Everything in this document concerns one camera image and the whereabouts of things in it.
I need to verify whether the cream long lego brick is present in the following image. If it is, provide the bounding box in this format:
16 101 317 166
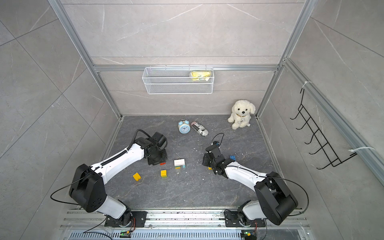
174 159 185 167

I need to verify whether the blue alarm clock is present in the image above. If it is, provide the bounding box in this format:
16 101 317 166
178 119 191 134

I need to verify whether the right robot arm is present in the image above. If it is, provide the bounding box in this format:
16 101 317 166
203 142 310 227

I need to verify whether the yellow lego brick near left arm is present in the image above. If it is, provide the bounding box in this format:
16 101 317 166
133 173 141 182

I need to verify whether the white wire mesh basket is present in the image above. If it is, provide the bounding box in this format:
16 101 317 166
142 67 215 95

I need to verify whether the aluminium mounting rail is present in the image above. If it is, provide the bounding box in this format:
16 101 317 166
61 208 311 230

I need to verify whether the black wire hook rack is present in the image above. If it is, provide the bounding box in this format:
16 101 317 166
290 89 358 170

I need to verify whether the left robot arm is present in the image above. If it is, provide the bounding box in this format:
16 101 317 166
69 129 168 227

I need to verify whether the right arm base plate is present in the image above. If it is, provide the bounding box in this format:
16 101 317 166
223 210 267 228

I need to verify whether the yellow sponge in basket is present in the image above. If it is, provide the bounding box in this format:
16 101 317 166
189 71 212 82

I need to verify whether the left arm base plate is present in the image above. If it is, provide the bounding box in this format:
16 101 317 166
104 211 148 228

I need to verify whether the white plush dog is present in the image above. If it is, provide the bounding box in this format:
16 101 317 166
228 100 256 130

